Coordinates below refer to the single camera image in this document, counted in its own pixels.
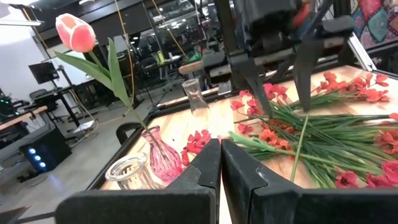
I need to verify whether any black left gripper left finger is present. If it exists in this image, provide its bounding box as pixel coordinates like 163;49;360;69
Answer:
55;138;222;224

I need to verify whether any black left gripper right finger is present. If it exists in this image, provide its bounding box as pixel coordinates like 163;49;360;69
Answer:
221;138;398;224

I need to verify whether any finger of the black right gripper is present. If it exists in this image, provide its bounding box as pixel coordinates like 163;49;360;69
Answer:
229;51;274;119
293;39;325;112

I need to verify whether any red artificial flower bunch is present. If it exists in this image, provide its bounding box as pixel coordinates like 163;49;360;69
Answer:
295;146;398;189
229;82;315;134
180;129;212;167

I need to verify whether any pink artificial tulip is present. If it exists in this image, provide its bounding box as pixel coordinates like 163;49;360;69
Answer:
290;113;310;184
54;12;149;131
228;130;312;159

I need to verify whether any orange artificial flower bunch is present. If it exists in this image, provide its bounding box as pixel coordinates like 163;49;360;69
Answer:
310;111;398;156
289;71;391;111
257;119;374;162

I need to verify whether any pink ribbed glass vase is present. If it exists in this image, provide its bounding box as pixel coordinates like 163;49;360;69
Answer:
141;125;185;183

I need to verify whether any round clear ribbed vase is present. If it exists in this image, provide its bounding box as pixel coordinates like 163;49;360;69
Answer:
104;152;162;190

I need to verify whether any tall clear glass vase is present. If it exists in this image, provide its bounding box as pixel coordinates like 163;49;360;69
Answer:
182;78;210;118

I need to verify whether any colourful patchwork quilt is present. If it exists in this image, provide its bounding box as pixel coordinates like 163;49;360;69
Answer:
349;0;398;50

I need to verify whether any black computer with blue lights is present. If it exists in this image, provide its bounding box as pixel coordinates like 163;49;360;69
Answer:
18;126;73;174

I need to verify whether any black office desk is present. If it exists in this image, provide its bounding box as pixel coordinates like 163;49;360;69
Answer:
32;85;81;128

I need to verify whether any wooden bench top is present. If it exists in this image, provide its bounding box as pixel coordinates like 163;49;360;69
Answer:
0;105;49;131

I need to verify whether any small black computer monitor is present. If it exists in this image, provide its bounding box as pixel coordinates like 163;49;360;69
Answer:
27;61;60;85

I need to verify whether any black vertical post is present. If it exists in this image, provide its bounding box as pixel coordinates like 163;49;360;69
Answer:
213;0;240;91

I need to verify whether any silver aluminium rail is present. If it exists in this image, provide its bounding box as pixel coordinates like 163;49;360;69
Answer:
347;32;377;73

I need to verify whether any black aluminium table frame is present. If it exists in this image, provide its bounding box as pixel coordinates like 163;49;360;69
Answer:
85;63;398;191

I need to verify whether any black looped cable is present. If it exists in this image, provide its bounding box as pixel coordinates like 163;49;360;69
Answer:
116;121;144;146

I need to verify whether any yellow cable with plug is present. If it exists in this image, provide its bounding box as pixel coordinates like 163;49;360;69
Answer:
150;0;189;60

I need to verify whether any long yellow cable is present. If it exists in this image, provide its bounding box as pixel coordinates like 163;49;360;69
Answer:
113;0;136;106

